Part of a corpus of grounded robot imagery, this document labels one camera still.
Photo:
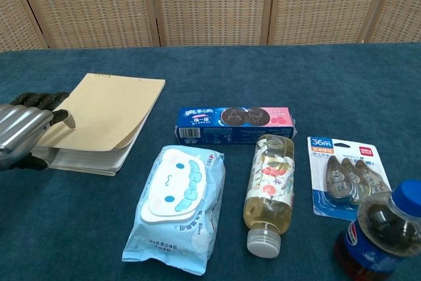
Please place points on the floral label tea bottle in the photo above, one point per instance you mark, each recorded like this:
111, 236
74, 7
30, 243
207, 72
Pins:
269, 179

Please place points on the woven bamboo screen panel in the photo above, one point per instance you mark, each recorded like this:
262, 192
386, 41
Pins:
92, 4
213, 4
329, 4
13, 21
401, 8

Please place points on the Pepsi cola bottle blue cap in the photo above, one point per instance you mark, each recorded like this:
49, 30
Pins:
378, 235

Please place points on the teal table cloth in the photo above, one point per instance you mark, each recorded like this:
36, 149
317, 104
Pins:
230, 73

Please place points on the light blue wet wipes pack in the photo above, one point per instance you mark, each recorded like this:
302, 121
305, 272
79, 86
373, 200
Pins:
174, 195

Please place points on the blue Oreo cookie box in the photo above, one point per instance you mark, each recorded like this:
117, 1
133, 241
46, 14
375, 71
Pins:
204, 133

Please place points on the correction tape blister pack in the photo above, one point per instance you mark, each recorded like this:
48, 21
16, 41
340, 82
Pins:
329, 175

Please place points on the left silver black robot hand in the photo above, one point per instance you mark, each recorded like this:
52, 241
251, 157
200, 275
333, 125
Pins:
19, 126

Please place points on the tan cover spiral notepad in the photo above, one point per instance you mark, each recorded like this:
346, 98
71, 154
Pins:
108, 110

